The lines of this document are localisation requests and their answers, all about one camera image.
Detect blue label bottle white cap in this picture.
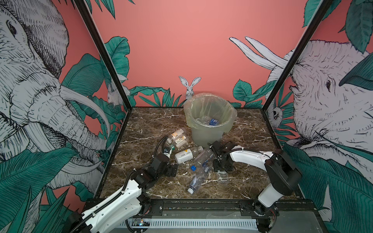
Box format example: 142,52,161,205
201,116,220,126

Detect tall white label water bottle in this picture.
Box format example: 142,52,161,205
217,170,229,183

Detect blue label water bottle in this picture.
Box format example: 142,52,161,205
196,118,205,124

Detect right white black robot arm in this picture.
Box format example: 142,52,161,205
208,141,303,216

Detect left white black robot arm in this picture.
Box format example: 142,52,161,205
62,153,178,233

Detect green mesh waste bin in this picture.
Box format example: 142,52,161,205
191,128,224,148

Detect translucent plastic bin liner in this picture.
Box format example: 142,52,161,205
183,93,237,133

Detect clear bottle blue cap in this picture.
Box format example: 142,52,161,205
190,149,214,171

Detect white label bottle lying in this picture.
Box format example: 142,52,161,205
175,146,204,164

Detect beige label small bottle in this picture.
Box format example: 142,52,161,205
174,135,188,148

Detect crushed clear bottle white cap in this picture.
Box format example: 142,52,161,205
187,167,211,195

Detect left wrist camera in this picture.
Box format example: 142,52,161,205
162,147,173,159

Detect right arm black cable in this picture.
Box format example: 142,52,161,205
221,147,273,161

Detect black front mounting rail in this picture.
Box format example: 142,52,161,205
144,199,316,217

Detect white slotted cable duct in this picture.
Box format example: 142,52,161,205
120,218,258,231

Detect left black frame post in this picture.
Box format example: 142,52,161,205
74,0,132,111

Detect black frame post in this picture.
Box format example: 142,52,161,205
261,0,333,112
74,0,132,111

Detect right black frame post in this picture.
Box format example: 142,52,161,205
261,0,333,112

